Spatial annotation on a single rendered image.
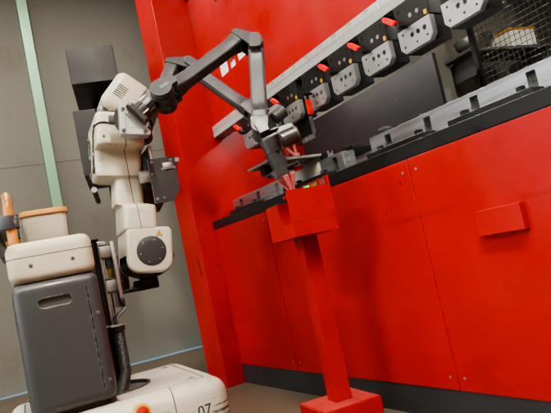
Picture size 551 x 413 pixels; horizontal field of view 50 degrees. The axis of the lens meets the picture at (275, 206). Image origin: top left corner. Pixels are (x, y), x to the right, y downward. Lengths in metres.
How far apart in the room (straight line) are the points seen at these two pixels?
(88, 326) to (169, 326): 3.42
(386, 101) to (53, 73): 3.39
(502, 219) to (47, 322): 1.32
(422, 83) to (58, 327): 1.81
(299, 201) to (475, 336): 0.66
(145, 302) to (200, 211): 2.17
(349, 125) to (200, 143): 0.82
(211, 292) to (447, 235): 1.67
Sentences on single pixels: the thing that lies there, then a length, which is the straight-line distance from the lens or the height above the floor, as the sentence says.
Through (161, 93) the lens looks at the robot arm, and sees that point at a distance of 2.07.
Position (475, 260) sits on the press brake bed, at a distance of 1.77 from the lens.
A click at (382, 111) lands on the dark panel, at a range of 2.97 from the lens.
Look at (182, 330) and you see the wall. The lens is 5.34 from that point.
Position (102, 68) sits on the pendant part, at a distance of 3.46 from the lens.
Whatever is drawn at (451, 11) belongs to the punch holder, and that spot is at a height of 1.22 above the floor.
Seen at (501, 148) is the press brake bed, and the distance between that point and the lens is 1.66.
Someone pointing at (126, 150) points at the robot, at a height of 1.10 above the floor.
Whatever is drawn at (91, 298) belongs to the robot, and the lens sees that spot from 1.92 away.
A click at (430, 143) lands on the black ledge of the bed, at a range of 1.83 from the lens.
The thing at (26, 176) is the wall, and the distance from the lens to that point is 5.30.
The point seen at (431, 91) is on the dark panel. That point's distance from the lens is 2.73.
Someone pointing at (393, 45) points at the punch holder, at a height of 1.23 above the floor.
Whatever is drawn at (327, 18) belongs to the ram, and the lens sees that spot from 2.40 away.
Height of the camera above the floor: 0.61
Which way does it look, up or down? 5 degrees up
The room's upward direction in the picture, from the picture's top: 12 degrees counter-clockwise
